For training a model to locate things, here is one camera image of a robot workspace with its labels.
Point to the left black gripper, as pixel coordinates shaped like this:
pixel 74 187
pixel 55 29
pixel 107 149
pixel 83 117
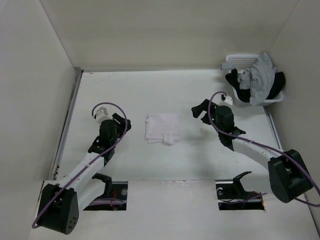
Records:
pixel 122 122

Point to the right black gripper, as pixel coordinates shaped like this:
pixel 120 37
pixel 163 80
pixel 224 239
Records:
pixel 197 110

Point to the white tank top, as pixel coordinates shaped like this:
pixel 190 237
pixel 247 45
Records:
pixel 162 128

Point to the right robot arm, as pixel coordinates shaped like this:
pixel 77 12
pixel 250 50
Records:
pixel 288 175

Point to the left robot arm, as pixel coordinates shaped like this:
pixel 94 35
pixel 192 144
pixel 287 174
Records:
pixel 60 203

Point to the black tank top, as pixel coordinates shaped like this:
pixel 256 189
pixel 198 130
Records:
pixel 277 85

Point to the grey tank top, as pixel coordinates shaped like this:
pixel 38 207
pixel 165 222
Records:
pixel 256 82

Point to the white plastic laundry basket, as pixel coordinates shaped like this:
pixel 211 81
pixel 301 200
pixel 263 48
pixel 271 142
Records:
pixel 241 62

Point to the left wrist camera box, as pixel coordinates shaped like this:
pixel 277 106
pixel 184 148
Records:
pixel 101 115

